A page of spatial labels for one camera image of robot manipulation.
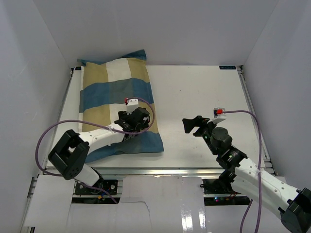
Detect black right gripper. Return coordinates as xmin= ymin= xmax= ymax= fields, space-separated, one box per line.
xmin=183 ymin=116 xmax=221 ymax=155

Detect blue beige white checked pillowcase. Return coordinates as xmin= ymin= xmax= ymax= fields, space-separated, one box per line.
xmin=79 ymin=50 xmax=164 ymax=163

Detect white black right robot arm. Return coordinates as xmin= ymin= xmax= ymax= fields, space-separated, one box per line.
xmin=182 ymin=116 xmax=311 ymax=233

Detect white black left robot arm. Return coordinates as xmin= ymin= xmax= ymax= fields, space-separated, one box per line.
xmin=48 ymin=107 xmax=150 ymax=194

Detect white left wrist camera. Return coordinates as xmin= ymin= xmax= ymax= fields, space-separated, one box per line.
xmin=125 ymin=98 xmax=139 ymax=115

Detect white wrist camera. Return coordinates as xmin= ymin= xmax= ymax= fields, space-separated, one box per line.
xmin=211 ymin=108 xmax=226 ymax=124
xmin=125 ymin=98 xmax=139 ymax=115

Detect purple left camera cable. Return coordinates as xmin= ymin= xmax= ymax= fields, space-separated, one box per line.
xmin=35 ymin=98 xmax=156 ymax=204

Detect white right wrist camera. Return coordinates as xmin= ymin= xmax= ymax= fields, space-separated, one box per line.
xmin=211 ymin=108 xmax=226 ymax=124

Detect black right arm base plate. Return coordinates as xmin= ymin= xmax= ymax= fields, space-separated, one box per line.
xmin=199 ymin=178 xmax=245 ymax=198

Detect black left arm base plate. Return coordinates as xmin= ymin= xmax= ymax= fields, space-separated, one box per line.
xmin=74 ymin=179 xmax=118 ymax=195

